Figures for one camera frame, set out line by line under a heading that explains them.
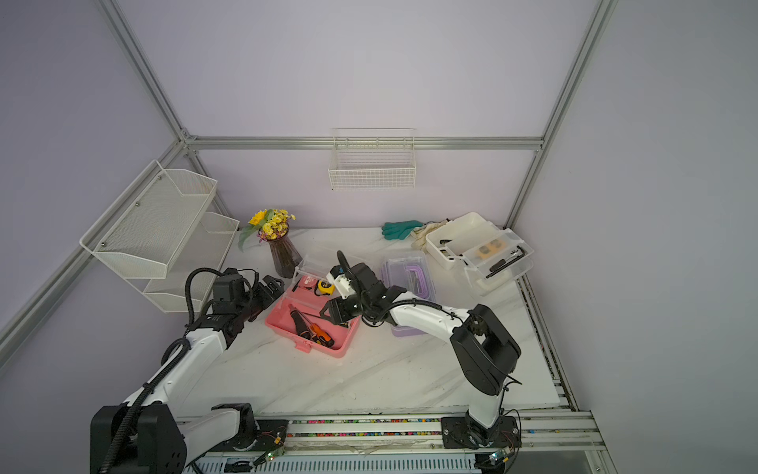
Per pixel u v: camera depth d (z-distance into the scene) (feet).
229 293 2.10
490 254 3.29
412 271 3.19
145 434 1.30
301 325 3.04
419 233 3.85
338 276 2.49
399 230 3.87
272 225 2.87
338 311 2.39
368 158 3.13
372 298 2.18
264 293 2.50
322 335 2.94
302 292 3.05
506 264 3.14
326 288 2.98
